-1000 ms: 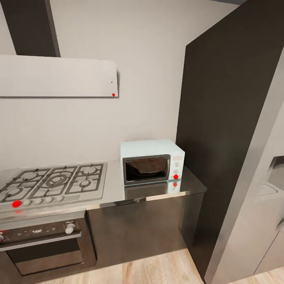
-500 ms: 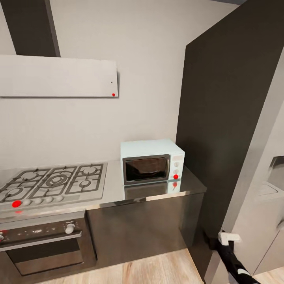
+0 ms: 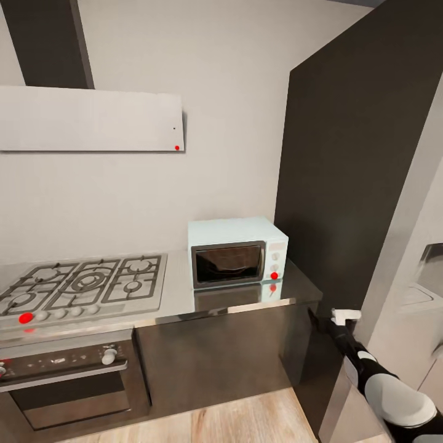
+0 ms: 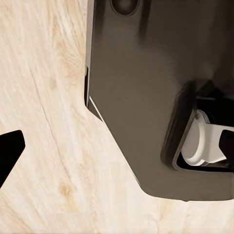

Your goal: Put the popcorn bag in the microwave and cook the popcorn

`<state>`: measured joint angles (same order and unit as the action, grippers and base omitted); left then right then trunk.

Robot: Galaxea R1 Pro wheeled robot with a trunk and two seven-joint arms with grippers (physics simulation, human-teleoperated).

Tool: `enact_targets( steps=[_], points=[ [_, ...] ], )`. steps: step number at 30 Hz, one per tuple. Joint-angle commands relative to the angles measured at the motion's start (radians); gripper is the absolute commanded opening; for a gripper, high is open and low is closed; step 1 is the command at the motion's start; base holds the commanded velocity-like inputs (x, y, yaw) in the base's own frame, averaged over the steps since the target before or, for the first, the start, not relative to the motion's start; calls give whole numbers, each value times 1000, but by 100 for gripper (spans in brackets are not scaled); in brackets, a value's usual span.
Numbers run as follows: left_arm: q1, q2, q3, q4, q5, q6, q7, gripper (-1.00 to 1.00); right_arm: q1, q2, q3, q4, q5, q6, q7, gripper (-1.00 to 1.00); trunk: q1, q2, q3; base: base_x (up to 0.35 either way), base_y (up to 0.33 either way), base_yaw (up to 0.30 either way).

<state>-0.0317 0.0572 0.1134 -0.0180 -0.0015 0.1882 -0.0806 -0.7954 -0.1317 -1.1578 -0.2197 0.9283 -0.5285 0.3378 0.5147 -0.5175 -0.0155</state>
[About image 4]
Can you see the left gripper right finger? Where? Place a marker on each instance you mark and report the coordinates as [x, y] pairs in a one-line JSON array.
[[226, 144]]

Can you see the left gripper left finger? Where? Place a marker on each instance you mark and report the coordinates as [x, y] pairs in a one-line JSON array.
[[11, 146]]

